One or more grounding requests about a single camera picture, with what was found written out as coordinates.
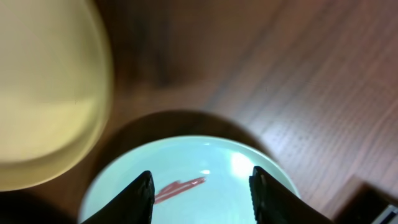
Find yellow plate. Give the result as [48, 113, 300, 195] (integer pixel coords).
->
[1, 0, 113, 191]

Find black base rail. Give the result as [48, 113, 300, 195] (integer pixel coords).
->
[333, 184, 397, 224]

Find light green plate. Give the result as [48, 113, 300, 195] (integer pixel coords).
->
[78, 136, 298, 223]

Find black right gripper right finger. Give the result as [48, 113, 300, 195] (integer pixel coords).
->
[249, 166, 333, 224]

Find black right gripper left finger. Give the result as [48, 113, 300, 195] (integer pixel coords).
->
[82, 170, 155, 224]

